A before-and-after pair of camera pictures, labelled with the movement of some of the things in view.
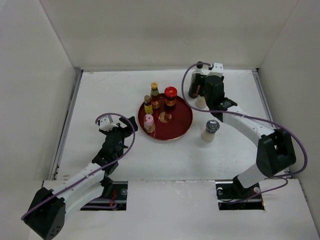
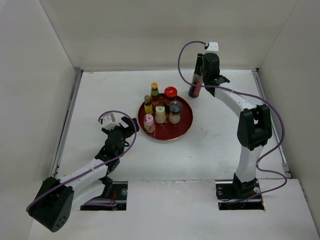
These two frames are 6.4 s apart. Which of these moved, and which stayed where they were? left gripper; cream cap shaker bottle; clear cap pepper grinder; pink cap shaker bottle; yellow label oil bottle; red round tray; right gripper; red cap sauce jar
Moved: cream cap shaker bottle; right gripper; clear cap pepper grinder
Stayed: red cap sauce jar; left gripper; yellow label oil bottle; pink cap shaker bottle; red round tray
